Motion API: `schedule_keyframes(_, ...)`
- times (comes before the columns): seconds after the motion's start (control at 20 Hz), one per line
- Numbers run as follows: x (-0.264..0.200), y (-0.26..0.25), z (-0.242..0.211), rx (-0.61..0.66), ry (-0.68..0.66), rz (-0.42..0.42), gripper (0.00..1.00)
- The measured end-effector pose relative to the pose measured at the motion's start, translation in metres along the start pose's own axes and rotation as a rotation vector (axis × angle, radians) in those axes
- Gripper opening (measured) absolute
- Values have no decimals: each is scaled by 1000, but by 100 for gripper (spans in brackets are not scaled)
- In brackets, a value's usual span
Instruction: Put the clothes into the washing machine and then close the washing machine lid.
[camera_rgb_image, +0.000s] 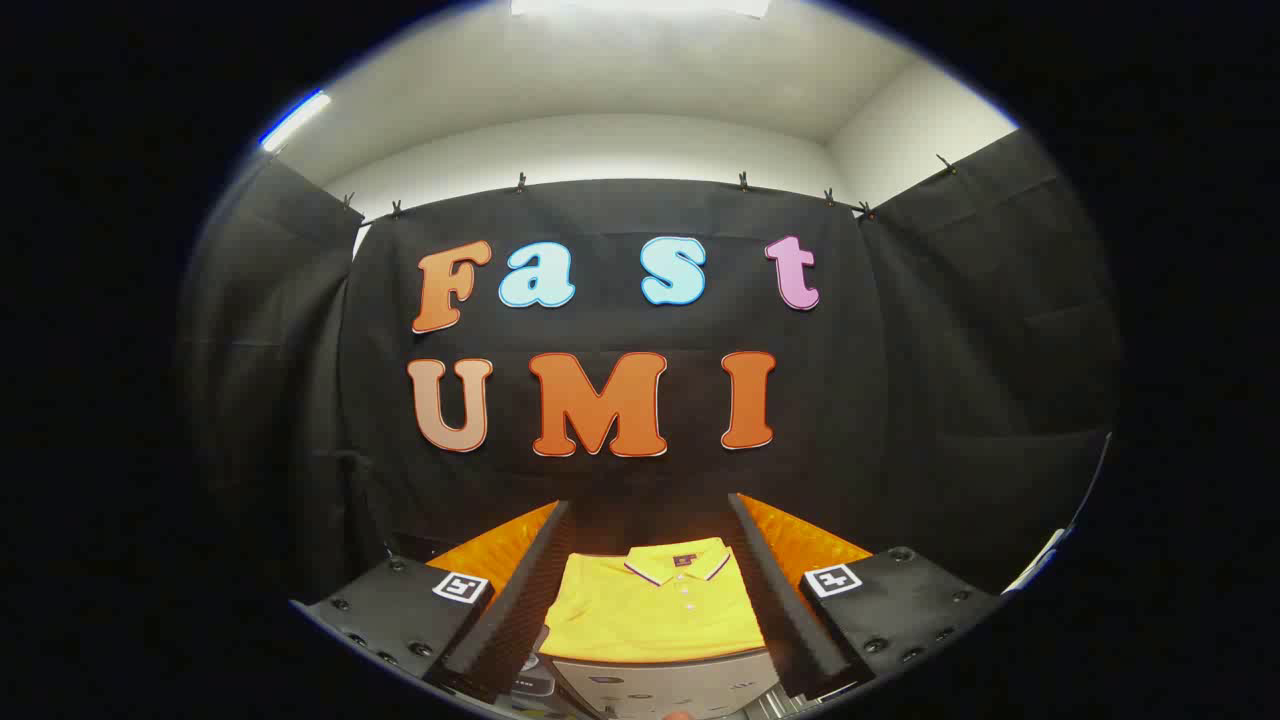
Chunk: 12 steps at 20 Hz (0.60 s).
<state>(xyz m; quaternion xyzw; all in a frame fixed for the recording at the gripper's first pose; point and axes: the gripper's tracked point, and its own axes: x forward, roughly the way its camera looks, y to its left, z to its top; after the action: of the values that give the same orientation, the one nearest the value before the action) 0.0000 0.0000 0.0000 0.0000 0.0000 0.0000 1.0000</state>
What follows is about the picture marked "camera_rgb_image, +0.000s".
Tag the yellow polo shirt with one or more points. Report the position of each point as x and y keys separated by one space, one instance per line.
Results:
x=650 y=615

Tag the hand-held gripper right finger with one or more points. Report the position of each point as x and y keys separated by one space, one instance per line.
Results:
x=775 y=600

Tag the long ceiling strip light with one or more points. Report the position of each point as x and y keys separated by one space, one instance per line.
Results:
x=295 y=120

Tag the black backdrop cloth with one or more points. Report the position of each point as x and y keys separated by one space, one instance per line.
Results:
x=600 y=325
x=260 y=380
x=1000 y=350

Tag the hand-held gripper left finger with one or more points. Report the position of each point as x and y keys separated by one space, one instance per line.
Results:
x=520 y=600

